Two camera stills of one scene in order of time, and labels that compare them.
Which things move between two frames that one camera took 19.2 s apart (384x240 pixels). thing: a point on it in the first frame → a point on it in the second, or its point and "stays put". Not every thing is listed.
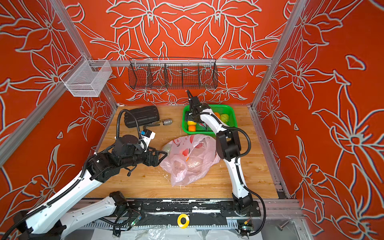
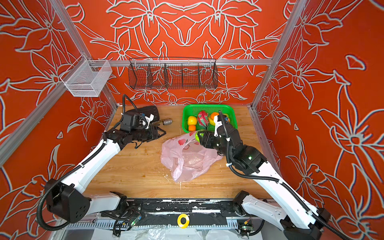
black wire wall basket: [172, 73] stays put
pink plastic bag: [188, 156] stays put
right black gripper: [191, 114] → [211, 136]
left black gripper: [156, 162] → [157, 133]
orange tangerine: [192, 128] stays put
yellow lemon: [190, 122] stays put
